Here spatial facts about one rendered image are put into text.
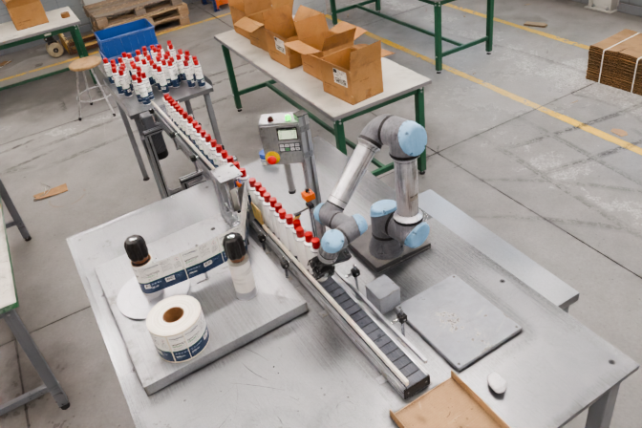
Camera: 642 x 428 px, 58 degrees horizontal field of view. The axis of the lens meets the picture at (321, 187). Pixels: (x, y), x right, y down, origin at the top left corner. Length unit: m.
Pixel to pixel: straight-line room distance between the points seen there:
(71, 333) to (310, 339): 2.04
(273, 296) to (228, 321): 0.20
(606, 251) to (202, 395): 2.64
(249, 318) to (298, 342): 0.22
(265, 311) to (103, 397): 1.43
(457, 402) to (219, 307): 0.98
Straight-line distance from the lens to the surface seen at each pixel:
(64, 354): 3.87
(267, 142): 2.35
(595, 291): 3.69
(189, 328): 2.18
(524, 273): 2.50
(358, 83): 3.90
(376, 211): 2.39
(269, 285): 2.45
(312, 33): 4.52
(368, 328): 2.22
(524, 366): 2.19
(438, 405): 2.06
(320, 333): 2.29
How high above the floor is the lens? 2.53
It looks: 34 degrees down
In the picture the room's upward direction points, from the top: 9 degrees counter-clockwise
